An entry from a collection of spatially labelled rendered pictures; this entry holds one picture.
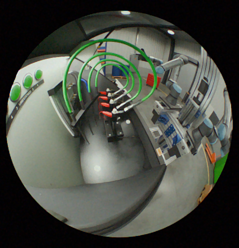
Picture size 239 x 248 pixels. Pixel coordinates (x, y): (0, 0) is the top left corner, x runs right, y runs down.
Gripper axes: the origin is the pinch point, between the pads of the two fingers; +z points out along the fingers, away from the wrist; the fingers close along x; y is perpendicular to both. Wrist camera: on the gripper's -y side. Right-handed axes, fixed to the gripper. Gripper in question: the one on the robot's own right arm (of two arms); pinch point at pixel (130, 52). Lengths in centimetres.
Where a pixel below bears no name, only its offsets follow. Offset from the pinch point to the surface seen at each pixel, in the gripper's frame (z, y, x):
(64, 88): 14, 9, -73
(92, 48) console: 23.6, -5.7, -35.4
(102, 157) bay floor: 2, 51, -86
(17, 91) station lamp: 16, -4, -87
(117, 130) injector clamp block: -5, 39, -68
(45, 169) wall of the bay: 12, 15, -99
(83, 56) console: 29.3, 0.2, -39.1
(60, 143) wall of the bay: 18, 26, -89
